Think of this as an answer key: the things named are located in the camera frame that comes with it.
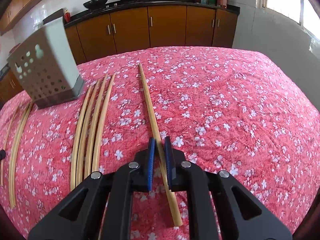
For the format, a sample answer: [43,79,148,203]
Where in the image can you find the thin wooden chopstick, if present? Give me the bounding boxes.
[1,106,20,186]

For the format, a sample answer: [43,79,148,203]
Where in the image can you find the lower wooden kitchen cabinets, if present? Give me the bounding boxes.
[0,3,241,103]

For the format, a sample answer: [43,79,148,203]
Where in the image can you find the perforated metal utensil holder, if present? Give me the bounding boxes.
[7,17,84,109]

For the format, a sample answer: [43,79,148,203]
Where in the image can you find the red floral tablecloth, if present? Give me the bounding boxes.
[1,47,319,239]

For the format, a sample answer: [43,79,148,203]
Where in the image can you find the red bottle on counter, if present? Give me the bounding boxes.
[64,9,71,23]

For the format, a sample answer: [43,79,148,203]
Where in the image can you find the window right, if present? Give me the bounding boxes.
[256,0,319,40]

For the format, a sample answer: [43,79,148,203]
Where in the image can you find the black wok with handle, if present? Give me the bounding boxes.
[83,0,108,10]

